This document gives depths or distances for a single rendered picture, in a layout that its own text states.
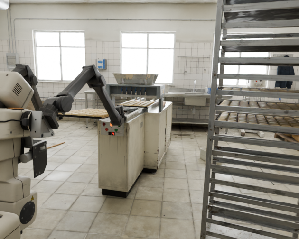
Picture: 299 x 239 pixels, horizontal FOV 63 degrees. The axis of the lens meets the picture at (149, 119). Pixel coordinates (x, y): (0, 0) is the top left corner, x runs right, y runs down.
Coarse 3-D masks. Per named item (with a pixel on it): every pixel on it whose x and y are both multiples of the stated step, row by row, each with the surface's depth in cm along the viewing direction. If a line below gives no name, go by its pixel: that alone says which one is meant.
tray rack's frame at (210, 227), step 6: (210, 228) 189; (216, 228) 189; (222, 228) 190; (228, 228) 190; (228, 234) 182; (234, 234) 183; (240, 234) 183; (246, 234) 183; (252, 234) 183; (258, 234) 183; (294, 234) 176
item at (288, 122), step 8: (224, 112) 176; (224, 120) 144; (232, 120) 145; (240, 120) 146; (248, 120) 146; (256, 120) 158; (264, 120) 148; (272, 120) 148; (280, 120) 149; (288, 120) 150; (296, 120) 152
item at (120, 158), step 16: (128, 112) 302; (144, 112) 306; (128, 128) 243; (112, 144) 250; (128, 144) 247; (112, 160) 253; (128, 160) 250; (112, 176) 257; (128, 176) 254; (112, 192) 264; (128, 192) 268
